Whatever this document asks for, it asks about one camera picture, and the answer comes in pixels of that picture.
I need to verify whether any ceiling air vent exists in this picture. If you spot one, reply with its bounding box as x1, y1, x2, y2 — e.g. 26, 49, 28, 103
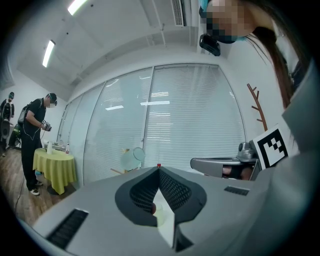
171, 0, 188, 27

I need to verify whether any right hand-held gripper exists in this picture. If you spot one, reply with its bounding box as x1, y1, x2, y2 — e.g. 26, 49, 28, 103
190, 123, 290, 181

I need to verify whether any pale green cup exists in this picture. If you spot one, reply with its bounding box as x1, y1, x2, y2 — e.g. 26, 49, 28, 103
153, 203, 168, 227

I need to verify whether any person's face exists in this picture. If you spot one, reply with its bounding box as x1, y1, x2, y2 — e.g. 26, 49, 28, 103
199, 0, 256, 45

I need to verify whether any glass partition with white blinds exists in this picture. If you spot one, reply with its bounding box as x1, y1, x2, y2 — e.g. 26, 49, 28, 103
57, 63, 247, 186

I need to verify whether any reddish-brown coat rack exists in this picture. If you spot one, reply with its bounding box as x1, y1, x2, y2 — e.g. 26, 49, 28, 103
246, 83, 268, 132

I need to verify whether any teal textured cup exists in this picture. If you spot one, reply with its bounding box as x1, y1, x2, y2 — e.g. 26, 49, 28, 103
120, 146, 146, 173

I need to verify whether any round table with green cloth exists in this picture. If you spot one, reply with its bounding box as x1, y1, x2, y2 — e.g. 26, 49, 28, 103
32, 147, 77, 195

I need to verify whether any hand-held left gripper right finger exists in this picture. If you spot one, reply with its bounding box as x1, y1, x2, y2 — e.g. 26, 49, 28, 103
158, 166, 273, 252

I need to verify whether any black head-worn camera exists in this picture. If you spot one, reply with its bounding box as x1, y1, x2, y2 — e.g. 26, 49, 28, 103
199, 33, 221, 57

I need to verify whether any long ceiling light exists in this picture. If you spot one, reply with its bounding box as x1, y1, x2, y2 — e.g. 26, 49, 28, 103
67, 0, 88, 16
42, 39, 56, 68

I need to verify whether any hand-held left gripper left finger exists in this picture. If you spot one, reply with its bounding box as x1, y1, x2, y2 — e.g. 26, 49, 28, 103
32, 166, 173, 251

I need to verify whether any wooden cup rack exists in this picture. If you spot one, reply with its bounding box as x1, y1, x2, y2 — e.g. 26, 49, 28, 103
110, 147, 141, 175

